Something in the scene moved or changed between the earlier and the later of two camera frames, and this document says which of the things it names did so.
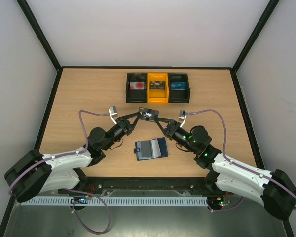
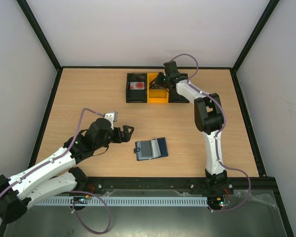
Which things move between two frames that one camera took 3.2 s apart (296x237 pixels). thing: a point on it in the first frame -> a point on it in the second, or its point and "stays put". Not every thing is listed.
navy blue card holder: x=156 y=148 stays put
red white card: x=137 y=85 stays put
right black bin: x=179 y=88 stays put
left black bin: x=136 y=96 stays put
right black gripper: x=169 y=128 -> x=160 y=79
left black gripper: x=124 y=120 -> x=126 y=137
